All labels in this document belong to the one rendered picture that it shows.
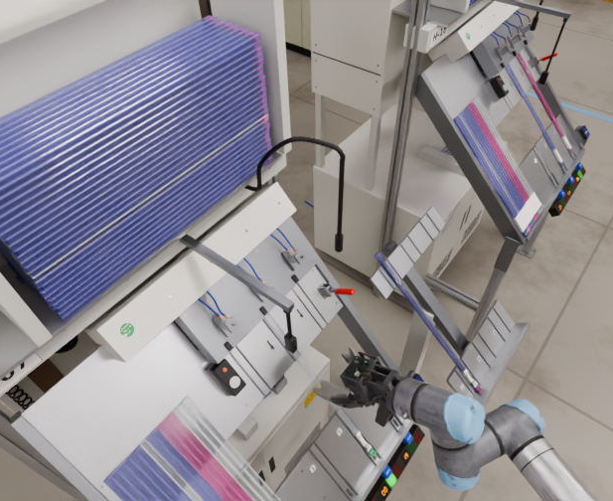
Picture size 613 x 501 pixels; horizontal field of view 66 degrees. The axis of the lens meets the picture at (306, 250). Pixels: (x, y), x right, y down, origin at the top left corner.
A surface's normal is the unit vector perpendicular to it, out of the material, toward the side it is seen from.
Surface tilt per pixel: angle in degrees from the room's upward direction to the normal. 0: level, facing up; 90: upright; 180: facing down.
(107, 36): 90
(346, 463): 47
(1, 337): 0
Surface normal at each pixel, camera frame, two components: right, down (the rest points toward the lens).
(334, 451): 0.56, -0.12
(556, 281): -0.03, -0.66
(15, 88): 0.79, 0.45
